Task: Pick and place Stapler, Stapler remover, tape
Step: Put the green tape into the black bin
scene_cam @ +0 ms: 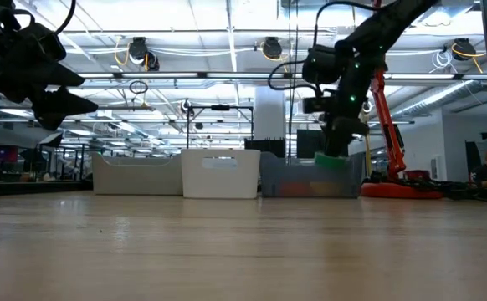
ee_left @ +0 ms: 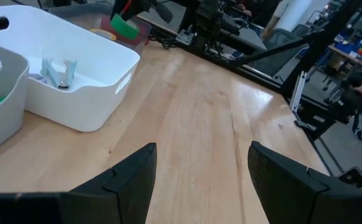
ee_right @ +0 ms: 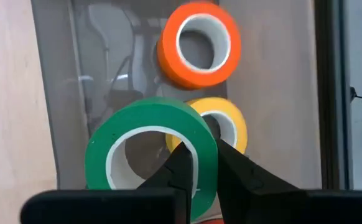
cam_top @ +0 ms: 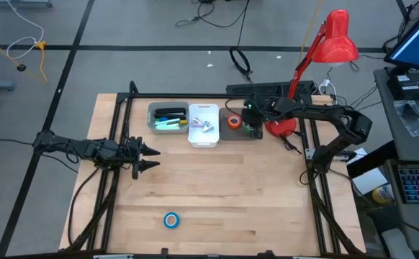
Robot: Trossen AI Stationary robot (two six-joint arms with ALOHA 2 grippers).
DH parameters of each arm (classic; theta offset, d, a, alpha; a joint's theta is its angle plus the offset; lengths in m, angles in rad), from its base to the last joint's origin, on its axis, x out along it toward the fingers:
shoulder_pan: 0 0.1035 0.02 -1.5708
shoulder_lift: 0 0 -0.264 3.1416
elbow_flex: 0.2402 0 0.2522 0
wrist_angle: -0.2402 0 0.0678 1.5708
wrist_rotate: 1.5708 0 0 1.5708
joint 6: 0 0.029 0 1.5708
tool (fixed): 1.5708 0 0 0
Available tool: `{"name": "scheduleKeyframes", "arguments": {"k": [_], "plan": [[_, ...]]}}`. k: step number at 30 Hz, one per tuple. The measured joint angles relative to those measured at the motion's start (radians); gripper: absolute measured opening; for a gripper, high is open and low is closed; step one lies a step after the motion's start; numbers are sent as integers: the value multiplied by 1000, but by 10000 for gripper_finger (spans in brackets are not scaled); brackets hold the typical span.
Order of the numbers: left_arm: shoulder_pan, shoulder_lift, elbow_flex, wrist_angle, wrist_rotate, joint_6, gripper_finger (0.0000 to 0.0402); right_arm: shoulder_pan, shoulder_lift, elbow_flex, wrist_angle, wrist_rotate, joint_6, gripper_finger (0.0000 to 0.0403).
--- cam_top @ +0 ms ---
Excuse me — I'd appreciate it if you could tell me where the blue tape roll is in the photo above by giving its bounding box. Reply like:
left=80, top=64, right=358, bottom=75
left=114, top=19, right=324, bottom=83
left=163, top=212, right=181, bottom=230

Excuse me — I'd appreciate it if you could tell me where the black floor cable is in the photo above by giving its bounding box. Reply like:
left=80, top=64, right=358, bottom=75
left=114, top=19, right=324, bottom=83
left=175, top=0, right=251, bottom=50

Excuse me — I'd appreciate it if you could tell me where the white plastic bin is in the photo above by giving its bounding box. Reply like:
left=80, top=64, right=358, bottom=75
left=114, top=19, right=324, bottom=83
left=187, top=103, right=221, bottom=149

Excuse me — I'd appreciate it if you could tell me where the dark translucent plastic bin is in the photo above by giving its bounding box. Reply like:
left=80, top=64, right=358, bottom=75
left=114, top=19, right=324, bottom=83
left=218, top=106, right=264, bottom=142

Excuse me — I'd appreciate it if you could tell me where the grey side desk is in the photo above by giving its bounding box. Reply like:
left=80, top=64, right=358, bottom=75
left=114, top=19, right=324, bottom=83
left=373, top=66, right=419, bottom=253

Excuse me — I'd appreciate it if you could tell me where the white paper box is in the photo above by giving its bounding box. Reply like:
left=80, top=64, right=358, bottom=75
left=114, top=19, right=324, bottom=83
left=351, top=167, right=389, bottom=196

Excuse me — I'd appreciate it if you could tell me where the yellow and white bottle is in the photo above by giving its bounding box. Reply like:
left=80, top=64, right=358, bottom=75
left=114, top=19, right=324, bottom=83
left=371, top=183, right=396, bottom=205

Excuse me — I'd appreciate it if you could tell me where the grey cart base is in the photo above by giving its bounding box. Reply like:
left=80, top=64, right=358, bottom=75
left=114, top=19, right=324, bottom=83
left=0, top=0, right=53, bottom=9

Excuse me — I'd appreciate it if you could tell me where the red desk lamp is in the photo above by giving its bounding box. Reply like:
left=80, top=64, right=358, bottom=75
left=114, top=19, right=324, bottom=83
left=265, top=9, right=360, bottom=138

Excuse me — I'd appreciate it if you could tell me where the yellow hanging cable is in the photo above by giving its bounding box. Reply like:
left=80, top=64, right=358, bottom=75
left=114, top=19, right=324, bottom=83
left=298, top=0, right=324, bottom=68

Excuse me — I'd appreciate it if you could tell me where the mint green stapler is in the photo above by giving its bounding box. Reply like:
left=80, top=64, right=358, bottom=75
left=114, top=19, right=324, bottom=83
left=154, top=117, right=182, bottom=127

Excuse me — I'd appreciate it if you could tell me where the orange tape roll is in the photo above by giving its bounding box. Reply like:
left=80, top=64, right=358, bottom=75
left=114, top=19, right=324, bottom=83
left=227, top=114, right=243, bottom=130

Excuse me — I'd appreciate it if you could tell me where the coiled black cable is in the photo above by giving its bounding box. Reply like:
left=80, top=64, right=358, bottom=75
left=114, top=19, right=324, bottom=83
left=229, top=46, right=253, bottom=83

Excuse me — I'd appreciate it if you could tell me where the black stapler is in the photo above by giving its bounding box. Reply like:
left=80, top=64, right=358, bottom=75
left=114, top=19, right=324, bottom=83
left=154, top=107, right=187, bottom=118

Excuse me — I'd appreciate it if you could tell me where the clear plastic bag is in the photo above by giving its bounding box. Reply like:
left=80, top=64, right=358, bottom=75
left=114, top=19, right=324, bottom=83
left=392, top=99, right=419, bottom=137

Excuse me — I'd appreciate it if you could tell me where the light grey plastic bin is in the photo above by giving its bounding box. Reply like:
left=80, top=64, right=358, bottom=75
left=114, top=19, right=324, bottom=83
left=146, top=101, right=190, bottom=135

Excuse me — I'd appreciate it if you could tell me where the black mini computer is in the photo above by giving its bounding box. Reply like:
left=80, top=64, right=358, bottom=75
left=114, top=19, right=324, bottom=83
left=387, top=73, right=419, bottom=101

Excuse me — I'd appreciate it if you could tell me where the white floor cable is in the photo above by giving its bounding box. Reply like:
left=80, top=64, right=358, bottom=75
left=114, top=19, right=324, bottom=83
left=6, top=0, right=45, bottom=61

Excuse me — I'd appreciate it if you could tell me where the black power strip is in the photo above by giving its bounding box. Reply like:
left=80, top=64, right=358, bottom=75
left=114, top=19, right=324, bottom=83
left=226, top=81, right=315, bottom=96

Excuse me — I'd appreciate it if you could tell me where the yellow floor cable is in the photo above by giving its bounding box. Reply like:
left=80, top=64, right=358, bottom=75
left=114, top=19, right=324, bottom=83
left=0, top=30, right=48, bottom=83

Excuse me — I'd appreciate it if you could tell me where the black aluminium table frame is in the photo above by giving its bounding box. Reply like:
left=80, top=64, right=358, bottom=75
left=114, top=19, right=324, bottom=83
left=65, top=81, right=366, bottom=255

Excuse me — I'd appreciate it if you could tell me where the white power plug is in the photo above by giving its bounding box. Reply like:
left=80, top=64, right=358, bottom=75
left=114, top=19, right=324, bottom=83
left=317, top=78, right=337, bottom=95

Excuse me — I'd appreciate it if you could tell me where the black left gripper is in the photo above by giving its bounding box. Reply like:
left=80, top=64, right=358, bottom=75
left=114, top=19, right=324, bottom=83
left=96, top=135, right=161, bottom=180

